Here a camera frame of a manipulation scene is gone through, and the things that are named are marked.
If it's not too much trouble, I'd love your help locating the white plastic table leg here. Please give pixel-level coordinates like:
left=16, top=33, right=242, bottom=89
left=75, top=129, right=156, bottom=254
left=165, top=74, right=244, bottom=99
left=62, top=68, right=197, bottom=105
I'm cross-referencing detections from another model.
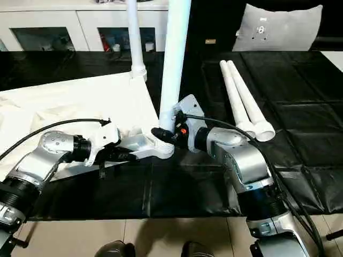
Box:
left=219, top=60, right=258, bottom=138
left=125, top=0, right=147, bottom=81
left=156, top=0, right=193, bottom=159
left=226, top=60, right=275, bottom=142

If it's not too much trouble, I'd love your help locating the white plastic table top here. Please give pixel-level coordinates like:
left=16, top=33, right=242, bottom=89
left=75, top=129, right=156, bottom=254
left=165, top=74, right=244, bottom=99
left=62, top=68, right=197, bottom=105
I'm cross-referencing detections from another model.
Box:
left=0, top=69, right=175, bottom=185

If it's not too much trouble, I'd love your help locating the black work mat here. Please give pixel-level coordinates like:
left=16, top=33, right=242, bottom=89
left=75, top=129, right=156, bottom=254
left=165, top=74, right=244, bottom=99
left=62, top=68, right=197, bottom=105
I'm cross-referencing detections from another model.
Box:
left=0, top=50, right=343, bottom=222

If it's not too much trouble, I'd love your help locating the dark left robot foot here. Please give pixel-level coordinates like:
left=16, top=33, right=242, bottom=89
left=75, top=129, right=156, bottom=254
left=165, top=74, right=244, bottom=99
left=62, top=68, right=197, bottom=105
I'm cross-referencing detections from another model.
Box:
left=95, top=240, right=135, bottom=257

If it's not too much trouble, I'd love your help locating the dark robot foot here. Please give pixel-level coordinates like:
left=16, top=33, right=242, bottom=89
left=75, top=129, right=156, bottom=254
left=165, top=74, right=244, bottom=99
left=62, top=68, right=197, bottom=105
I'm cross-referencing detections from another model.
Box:
left=181, top=240, right=213, bottom=257
left=95, top=240, right=135, bottom=257

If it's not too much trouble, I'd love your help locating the dark right robot foot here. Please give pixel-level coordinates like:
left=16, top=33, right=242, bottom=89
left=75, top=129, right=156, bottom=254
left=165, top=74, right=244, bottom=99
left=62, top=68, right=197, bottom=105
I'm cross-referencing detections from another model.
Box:
left=181, top=240, right=213, bottom=257

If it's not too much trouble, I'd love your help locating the black furniture with yellow label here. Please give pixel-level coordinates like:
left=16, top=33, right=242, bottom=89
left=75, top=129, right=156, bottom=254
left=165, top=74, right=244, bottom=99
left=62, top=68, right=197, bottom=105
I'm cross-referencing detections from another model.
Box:
left=187, top=0, right=251, bottom=56

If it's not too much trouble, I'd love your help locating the white glass-door cabinet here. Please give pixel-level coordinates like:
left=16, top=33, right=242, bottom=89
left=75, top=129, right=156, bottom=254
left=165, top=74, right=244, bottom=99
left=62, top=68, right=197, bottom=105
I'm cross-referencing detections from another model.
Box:
left=0, top=2, right=170, bottom=54

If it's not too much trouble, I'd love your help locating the white flat board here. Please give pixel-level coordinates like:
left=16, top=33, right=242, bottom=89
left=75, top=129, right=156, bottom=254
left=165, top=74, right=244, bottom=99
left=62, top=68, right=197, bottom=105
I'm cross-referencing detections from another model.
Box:
left=320, top=50, right=343, bottom=73

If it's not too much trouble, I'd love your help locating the black metal stand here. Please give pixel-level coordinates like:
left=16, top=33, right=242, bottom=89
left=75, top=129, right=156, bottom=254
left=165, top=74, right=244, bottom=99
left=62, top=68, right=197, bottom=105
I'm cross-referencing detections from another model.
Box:
left=325, top=229, right=343, bottom=241

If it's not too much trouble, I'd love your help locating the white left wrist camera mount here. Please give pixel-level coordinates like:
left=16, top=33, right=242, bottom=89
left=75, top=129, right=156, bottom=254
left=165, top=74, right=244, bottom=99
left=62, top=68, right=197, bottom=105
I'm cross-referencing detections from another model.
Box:
left=85, top=122, right=121, bottom=167

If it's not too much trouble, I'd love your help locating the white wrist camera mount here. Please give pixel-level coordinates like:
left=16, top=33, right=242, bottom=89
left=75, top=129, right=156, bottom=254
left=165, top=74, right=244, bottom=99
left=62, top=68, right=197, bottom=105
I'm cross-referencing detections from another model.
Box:
left=85, top=122, right=121, bottom=167
left=173, top=93, right=207, bottom=154

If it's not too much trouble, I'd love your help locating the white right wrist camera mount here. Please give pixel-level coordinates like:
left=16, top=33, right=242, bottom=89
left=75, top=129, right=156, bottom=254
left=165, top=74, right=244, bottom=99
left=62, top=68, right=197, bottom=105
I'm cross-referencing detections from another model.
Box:
left=173, top=93, right=207, bottom=154

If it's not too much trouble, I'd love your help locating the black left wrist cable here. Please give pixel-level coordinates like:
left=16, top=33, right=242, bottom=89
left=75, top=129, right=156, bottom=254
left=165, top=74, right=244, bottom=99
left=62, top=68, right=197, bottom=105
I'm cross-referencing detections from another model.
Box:
left=0, top=117, right=113, bottom=161

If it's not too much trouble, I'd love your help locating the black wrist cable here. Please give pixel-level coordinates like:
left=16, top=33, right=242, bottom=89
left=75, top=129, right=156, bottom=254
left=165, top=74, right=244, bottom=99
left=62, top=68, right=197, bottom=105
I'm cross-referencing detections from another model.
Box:
left=0, top=117, right=113, bottom=161
left=176, top=112, right=324, bottom=257

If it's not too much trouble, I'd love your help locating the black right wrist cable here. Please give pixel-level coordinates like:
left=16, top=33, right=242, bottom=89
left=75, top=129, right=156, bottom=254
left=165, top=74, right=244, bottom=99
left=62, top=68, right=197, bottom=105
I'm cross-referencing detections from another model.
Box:
left=176, top=112, right=324, bottom=257

